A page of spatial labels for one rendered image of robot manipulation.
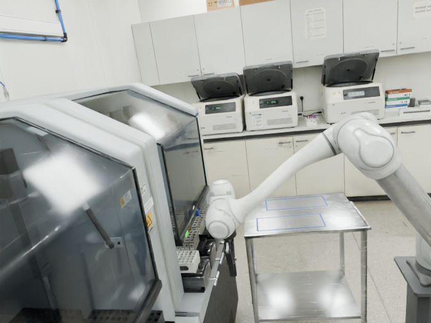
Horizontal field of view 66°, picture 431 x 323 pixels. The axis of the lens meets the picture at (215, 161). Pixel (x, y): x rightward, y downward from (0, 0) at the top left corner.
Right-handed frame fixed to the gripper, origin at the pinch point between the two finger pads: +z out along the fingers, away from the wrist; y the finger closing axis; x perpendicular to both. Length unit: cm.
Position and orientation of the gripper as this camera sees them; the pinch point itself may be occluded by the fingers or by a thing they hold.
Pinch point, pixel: (232, 268)
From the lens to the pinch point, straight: 152.9
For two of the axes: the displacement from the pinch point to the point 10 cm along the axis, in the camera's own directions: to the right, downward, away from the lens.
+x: 9.8, -0.8, -2.0
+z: 1.4, 9.5, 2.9
